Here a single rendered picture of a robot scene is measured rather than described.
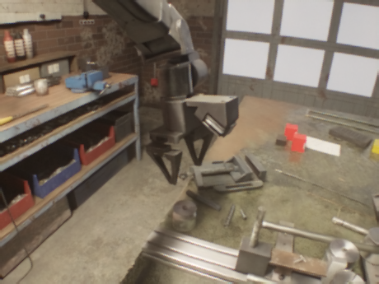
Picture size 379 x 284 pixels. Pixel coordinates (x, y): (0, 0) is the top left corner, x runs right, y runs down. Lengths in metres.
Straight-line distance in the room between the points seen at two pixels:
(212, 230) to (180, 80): 0.32
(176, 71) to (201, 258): 0.32
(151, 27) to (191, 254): 0.38
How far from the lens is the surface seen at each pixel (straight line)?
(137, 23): 0.37
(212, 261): 0.48
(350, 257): 0.48
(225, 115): 0.38
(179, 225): 0.55
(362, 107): 3.57
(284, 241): 0.52
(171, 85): 0.42
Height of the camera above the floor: 1.29
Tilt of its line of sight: 27 degrees down
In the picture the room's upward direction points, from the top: 3 degrees clockwise
